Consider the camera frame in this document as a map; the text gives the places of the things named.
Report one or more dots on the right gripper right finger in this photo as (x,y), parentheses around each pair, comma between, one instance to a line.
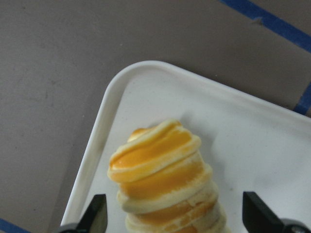
(257,217)

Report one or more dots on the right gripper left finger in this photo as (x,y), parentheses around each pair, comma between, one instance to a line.
(94,219)

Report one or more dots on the striped orange bread roll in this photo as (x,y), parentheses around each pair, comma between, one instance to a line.
(164,184)

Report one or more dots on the white rectangular tray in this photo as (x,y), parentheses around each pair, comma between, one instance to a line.
(251,144)

